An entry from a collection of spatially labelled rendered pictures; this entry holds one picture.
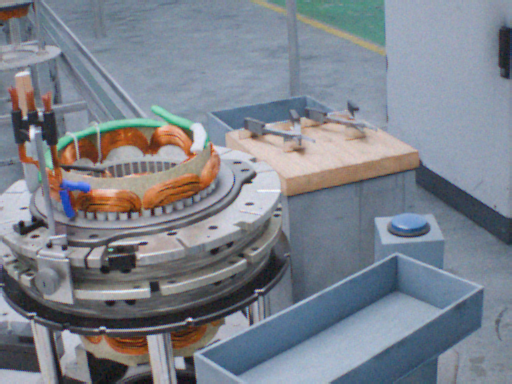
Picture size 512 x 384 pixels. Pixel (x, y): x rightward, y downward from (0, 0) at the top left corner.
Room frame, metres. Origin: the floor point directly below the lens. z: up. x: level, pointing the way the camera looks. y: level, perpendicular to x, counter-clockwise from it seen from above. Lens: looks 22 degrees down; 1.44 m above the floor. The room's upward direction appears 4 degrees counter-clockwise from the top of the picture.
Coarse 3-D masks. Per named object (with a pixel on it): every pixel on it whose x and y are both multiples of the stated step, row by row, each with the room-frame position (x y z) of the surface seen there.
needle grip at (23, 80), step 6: (24, 72) 0.91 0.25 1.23; (18, 78) 0.90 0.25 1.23; (24, 78) 0.90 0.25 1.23; (30, 78) 0.90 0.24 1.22; (18, 84) 0.90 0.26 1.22; (24, 84) 0.90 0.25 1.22; (30, 84) 0.90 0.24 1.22; (18, 90) 0.90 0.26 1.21; (24, 90) 0.90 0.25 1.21; (30, 90) 0.90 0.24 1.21; (24, 96) 0.90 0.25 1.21; (24, 102) 0.90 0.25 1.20; (24, 108) 0.90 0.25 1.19; (24, 114) 0.90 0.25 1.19
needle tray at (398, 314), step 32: (352, 288) 0.70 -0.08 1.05; (384, 288) 0.73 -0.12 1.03; (416, 288) 0.72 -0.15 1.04; (448, 288) 0.69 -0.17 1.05; (480, 288) 0.66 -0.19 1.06; (288, 320) 0.65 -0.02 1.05; (320, 320) 0.67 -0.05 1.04; (352, 320) 0.69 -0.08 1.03; (384, 320) 0.69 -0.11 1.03; (416, 320) 0.68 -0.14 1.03; (448, 320) 0.63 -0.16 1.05; (480, 320) 0.66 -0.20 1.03; (224, 352) 0.60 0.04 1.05; (256, 352) 0.62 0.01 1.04; (288, 352) 0.64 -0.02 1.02; (320, 352) 0.64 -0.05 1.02; (352, 352) 0.64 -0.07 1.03; (384, 352) 0.57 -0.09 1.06; (416, 352) 0.60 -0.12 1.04
